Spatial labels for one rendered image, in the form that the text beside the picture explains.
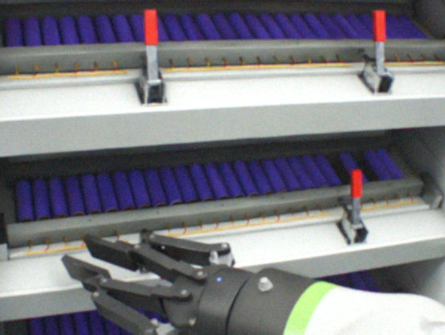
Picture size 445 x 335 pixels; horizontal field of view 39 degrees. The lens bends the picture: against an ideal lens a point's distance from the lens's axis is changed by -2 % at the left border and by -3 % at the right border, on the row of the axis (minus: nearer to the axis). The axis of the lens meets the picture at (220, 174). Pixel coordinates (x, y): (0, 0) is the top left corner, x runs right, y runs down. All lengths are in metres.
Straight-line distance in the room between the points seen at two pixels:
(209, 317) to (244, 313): 0.04
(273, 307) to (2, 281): 0.34
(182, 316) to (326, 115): 0.29
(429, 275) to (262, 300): 0.50
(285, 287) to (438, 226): 0.43
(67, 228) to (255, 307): 0.30
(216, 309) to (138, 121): 0.21
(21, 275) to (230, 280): 0.27
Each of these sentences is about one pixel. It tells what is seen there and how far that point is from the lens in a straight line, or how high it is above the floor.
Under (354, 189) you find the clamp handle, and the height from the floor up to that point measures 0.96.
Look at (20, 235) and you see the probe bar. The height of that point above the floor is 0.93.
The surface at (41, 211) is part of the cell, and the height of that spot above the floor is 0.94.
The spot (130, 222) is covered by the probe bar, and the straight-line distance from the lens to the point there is 0.77.
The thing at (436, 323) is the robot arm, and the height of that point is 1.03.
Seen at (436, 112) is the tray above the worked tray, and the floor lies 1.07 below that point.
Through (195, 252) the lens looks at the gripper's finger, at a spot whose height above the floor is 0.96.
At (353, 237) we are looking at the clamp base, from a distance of 0.83.
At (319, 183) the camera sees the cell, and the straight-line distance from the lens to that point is 0.88.
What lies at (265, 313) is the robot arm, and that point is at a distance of 0.53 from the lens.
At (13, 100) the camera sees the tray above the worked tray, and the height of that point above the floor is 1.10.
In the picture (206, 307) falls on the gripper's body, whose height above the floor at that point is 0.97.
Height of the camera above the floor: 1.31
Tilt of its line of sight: 25 degrees down
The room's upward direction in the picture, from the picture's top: 4 degrees clockwise
